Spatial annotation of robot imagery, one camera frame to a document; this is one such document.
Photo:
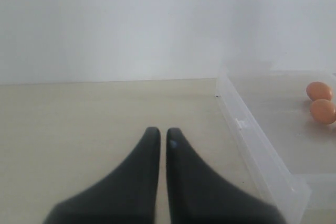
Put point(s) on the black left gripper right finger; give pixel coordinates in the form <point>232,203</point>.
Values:
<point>197,194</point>

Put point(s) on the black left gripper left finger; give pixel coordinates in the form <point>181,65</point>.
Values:
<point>126,195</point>

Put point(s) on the brown egg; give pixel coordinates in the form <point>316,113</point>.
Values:
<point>323,111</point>
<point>319,90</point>

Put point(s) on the clear plastic container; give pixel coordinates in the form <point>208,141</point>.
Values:
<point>290,157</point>

